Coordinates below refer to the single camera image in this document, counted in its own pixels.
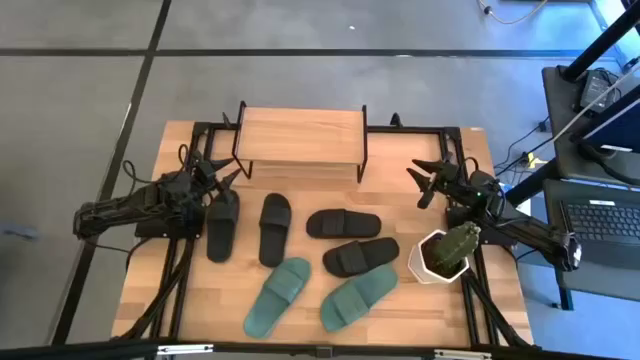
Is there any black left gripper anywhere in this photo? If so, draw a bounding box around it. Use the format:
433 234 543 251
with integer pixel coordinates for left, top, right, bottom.
191 156 243 200

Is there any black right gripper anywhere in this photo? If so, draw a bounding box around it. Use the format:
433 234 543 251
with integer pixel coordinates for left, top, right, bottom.
405 158 470 211

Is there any black rubber slide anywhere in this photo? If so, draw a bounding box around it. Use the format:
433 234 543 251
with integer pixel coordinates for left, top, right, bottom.
305 208 383 240
258 192 293 269
322 236 401 279
205 188 241 264

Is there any green rubber slide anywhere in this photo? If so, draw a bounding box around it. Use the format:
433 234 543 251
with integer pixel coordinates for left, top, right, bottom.
243 256 313 340
319 263 400 334

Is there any green cactus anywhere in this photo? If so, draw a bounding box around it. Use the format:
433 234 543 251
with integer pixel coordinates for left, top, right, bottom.
430 221 482 274

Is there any white faceted plant pot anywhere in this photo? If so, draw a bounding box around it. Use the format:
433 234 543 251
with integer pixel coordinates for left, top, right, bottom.
407 228 471 286

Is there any grey side desk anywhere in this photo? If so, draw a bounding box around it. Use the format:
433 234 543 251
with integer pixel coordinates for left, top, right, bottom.
541 63 640 312

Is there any dark grey laptop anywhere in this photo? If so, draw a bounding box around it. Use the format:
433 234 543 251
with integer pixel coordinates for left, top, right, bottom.
543 178 640 271

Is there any black power adapter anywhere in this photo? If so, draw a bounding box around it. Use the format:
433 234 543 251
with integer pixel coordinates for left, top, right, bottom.
579 68 615 114

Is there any black front crossbar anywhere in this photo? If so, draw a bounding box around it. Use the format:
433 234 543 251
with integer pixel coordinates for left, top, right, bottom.
0 338 640 360

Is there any black metal table frame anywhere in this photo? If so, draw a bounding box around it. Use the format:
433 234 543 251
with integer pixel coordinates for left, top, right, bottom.
117 119 534 349

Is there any wooden shelf with black frame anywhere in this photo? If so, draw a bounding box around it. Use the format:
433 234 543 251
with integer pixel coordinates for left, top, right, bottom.
230 100 370 184

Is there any black floor power cable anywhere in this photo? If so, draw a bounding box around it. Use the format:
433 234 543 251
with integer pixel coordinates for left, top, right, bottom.
492 117 556 174

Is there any yellow floor cable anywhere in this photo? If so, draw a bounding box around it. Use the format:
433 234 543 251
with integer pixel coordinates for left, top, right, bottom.
477 0 550 26

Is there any silver metal bracket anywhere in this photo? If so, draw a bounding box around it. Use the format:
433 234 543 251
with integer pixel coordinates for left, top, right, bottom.
433 348 494 360
156 343 215 357

